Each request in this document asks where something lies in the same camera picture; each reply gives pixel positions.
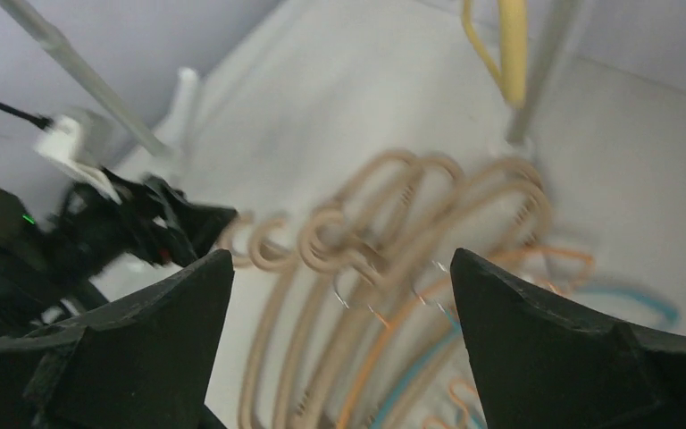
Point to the beige plastic hanger leftmost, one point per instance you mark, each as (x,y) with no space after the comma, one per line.
(379,218)

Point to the metal clothes rack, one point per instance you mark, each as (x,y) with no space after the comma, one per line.
(551,43)

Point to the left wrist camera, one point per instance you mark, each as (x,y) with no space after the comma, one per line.
(74,143)

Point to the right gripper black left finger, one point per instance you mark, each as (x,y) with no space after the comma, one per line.
(142,361)

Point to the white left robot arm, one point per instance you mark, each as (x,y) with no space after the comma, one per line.
(40,268)

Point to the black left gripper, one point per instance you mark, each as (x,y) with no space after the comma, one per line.
(153,221)

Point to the blue wire hanger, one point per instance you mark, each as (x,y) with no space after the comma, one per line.
(669,317)

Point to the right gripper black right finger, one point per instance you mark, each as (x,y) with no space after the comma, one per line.
(543,361)

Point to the beige plastic hanger top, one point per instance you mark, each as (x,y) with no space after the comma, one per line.
(497,195)

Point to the beige plastic hanger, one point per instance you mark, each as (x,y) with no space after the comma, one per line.
(501,170)
(272,258)
(379,218)
(497,195)

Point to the yellow wire hanger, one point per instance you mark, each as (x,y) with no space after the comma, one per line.
(510,73)

